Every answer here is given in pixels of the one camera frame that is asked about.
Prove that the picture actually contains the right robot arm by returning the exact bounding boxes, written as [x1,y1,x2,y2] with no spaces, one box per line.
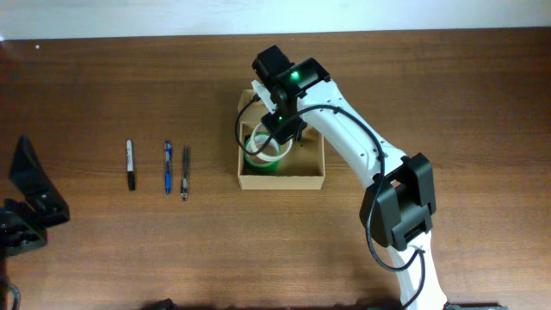
[242,46,448,309]

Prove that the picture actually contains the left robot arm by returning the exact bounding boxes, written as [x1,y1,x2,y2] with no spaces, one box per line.
[1,134,71,309]

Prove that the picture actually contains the white masking tape roll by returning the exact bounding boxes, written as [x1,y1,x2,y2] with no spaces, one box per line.
[249,123,293,162]

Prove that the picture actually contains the open cardboard box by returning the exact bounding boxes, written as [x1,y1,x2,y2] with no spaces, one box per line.
[237,90,325,190]

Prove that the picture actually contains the black and white marker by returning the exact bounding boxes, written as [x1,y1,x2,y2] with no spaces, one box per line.
[126,139,136,191]

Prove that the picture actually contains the green tape roll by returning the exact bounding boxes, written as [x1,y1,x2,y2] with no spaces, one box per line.
[244,133,292,174]

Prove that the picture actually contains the blue pen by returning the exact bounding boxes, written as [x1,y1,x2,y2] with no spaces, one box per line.
[164,139,172,195]

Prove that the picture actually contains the black pen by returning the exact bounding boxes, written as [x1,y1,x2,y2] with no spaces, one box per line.
[181,146,189,202]

